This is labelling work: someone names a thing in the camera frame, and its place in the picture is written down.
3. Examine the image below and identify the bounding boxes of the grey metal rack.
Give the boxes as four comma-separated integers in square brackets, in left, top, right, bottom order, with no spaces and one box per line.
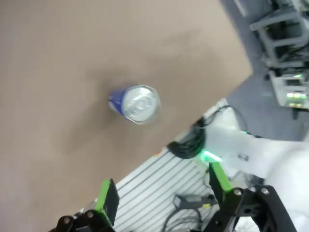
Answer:
[250,0,309,71]

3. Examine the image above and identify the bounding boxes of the black power adapter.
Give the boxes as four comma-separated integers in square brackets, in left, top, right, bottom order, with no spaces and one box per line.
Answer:
[173,194,218,211]

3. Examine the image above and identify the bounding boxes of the loose black cable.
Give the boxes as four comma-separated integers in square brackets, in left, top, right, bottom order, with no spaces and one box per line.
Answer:
[161,207,203,232]

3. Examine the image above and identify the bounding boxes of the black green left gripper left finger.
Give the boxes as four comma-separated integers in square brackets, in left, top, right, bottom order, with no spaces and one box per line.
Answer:
[56,178,121,232]

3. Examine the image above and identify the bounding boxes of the slotted aluminium mounting plate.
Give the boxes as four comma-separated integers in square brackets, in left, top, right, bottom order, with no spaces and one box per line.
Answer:
[74,135,232,232]

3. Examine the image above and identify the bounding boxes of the blue white drink can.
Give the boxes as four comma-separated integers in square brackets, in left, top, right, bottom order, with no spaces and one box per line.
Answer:
[108,84,161,125]

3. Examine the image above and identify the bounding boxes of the coiled black cable bundle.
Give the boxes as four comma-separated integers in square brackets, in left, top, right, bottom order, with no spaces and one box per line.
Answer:
[166,105,248,160]

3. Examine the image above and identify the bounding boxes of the grey electronics box with lights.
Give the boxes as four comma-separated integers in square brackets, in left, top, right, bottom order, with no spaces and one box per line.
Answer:
[269,70,309,109]

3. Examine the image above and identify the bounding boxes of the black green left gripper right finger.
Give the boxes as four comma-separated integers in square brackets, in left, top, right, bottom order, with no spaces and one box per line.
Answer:
[204,161,298,232]

